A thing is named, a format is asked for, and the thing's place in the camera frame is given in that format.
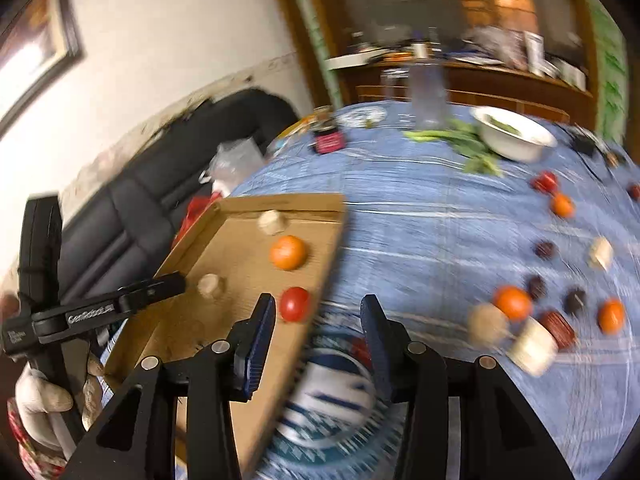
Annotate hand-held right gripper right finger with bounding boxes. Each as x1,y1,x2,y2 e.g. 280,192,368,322
360,294,576,480

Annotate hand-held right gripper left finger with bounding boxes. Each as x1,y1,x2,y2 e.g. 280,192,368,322
65,292,278,480

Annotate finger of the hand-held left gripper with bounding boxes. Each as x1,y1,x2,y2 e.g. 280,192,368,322
119,272,187,313

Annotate red tomato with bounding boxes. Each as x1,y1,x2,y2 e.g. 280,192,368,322
279,286,312,322
531,171,559,195

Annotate cardboard box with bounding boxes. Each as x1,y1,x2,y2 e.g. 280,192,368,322
102,194,348,476

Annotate beige garlic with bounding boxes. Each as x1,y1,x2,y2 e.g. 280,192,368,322
257,210,288,235

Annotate reddish-brown sweet potato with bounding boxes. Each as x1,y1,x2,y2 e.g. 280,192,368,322
539,311,576,350

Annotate person's left forearm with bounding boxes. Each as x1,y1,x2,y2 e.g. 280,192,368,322
6,400,68,480

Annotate person's left hand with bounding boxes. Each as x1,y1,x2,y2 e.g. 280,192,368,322
15,359,107,458

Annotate red plastic bag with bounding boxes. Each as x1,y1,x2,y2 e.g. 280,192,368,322
172,195,221,248

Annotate black leather sofa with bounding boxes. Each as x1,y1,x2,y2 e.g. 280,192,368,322
0,87,301,341

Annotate blue plaid tablecloth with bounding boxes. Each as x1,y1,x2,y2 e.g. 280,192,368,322
100,100,640,480

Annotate clear plastic bag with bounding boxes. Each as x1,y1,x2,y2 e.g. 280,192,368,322
200,139,266,193

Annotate small dark red box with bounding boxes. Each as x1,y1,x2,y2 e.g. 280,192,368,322
311,127,347,155

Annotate green leafy vegetable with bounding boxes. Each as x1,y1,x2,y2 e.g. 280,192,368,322
404,120,503,176

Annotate white bowl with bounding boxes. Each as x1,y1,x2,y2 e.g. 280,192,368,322
472,106,558,162

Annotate glass pitcher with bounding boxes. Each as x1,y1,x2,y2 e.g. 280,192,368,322
380,57,448,131

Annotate wooden cabinet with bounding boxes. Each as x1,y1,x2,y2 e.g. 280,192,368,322
270,0,631,136

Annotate black power adapter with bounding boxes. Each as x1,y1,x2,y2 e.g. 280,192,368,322
567,130,598,158

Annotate white flat box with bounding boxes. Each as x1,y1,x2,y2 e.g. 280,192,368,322
325,54,386,71

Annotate crumpled plastic bag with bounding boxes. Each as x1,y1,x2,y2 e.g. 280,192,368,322
462,25,526,68

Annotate small white boxes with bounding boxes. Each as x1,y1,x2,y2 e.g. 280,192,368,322
550,57,587,92

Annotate white upright carton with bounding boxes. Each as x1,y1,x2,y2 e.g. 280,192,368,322
522,32,546,73

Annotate framed wall picture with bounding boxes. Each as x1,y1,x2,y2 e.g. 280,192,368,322
0,0,83,136

